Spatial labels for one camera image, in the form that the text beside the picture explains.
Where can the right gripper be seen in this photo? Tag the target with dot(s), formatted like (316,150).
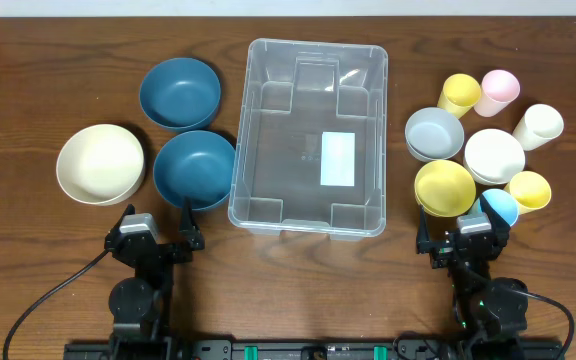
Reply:
(452,251)

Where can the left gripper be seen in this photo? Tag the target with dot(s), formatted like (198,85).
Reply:
(164,251)

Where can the dark blue bowl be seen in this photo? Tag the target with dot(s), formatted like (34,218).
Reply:
(195,168)
(181,94)

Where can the cream large bowl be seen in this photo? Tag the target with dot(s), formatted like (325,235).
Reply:
(101,165)

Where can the yellow cup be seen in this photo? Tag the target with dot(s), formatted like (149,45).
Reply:
(460,92)
(530,190)

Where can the pink cup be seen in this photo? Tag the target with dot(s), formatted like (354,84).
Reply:
(498,89)

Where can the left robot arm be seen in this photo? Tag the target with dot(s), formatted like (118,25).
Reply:
(140,304)

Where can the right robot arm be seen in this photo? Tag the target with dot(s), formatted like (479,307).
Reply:
(491,310)

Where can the light blue cup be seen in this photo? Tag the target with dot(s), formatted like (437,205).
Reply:
(501,202)

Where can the yellow small bowl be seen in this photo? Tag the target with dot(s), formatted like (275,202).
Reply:
(444,188)

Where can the white small bowl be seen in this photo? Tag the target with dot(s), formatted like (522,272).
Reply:
(493,157)

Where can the grey small bowl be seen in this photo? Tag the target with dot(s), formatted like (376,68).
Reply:
(432,133)

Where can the cream cup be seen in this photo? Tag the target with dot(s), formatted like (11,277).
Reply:
(539,125)

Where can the white label in bin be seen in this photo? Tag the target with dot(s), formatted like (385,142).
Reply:
(337,159)

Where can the clear plastic storage bin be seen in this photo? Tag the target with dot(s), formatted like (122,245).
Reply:
(293,92)

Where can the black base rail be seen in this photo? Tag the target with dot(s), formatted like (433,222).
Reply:
(402,348)

